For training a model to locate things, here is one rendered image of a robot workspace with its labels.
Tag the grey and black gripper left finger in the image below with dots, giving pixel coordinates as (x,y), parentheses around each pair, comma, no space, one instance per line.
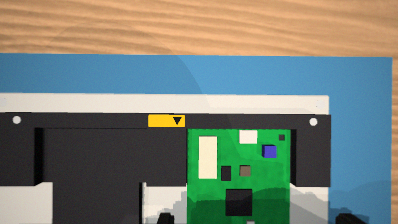
(165,218)

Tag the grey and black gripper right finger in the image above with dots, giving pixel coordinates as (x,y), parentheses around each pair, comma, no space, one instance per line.
(348,218)

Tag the green circuit board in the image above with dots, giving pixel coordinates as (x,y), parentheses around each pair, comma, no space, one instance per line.
(238,176)

